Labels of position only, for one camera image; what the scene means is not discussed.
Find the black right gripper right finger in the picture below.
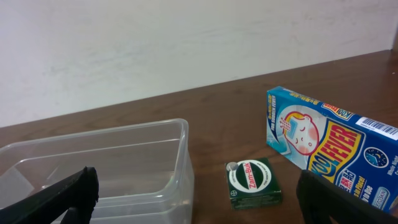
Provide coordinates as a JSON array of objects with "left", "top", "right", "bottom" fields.
[{"left": 296, "top": 170, "right": 397, "bottom": 224}]

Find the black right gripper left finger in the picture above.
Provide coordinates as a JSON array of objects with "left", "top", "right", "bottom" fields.
[{"left": 1, "top": 167, "right": 99, "bottom": 224}]

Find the blue Kool Fever box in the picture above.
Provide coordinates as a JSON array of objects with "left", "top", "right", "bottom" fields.
[{"left": 267, "top": 86, "right": 397, "bottom": 213}]

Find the clear plastic container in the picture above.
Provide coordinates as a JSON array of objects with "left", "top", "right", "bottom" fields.
[{"left": 1, "top": 119, "right": 195, "bottom": 223}]

